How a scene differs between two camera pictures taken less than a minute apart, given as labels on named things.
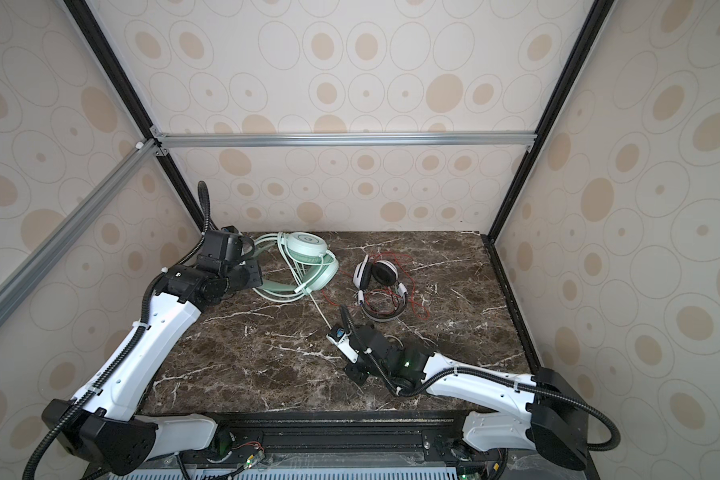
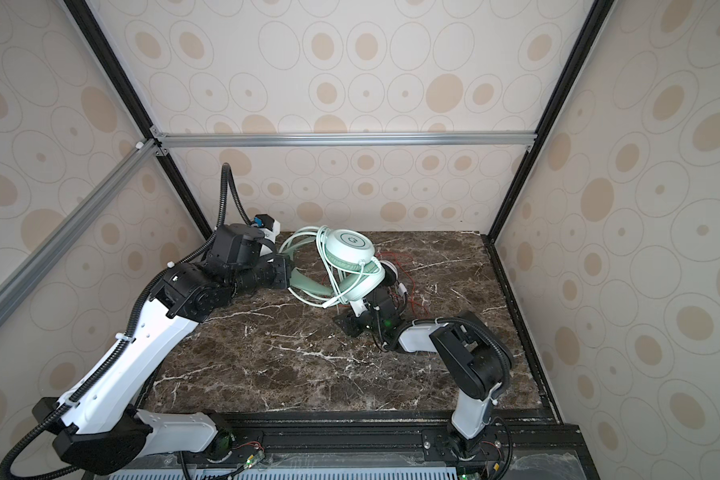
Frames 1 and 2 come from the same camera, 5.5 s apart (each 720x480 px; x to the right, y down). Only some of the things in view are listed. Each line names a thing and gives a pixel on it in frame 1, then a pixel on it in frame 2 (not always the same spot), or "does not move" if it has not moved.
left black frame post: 93,35 does not move
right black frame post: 594,22 does not move
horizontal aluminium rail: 347,140 does not move
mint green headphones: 315,264 → 349,256
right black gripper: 350,371 → 350,324
